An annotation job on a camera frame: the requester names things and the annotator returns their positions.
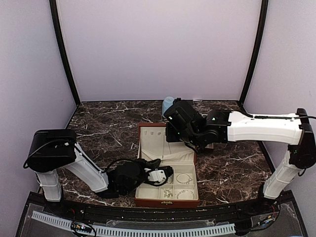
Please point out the silver bangle back right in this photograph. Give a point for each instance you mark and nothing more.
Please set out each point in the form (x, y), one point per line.
(184, 178)

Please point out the red jewelry display tray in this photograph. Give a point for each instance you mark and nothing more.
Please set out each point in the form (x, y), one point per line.
(205, 146)

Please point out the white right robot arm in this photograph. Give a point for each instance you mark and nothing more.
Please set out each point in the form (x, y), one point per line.
(293, 130)

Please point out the gold crystal pendant earring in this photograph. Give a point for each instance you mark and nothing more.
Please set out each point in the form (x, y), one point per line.
(167, 194)

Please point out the red jewelry box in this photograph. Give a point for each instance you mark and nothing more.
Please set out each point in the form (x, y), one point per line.
(173, 184)

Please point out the silver bangle front right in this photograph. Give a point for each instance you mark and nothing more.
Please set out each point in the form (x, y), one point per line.
(186, 195)

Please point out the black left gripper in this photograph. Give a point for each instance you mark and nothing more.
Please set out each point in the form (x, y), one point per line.
(153, 167)

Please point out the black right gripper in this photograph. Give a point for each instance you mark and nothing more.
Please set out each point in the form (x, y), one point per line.
(171, 136)

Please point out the light blue faceted mug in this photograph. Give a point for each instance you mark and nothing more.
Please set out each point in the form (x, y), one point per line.
(166, 104)

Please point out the silver bangle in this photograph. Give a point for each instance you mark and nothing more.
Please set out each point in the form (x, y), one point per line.
(186, 195)
(184, 178)

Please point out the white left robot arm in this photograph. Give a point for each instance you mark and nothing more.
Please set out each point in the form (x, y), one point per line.
(55, 148)

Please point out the white perforated cable rail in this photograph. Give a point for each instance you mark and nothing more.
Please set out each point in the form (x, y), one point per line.
(98, 230)

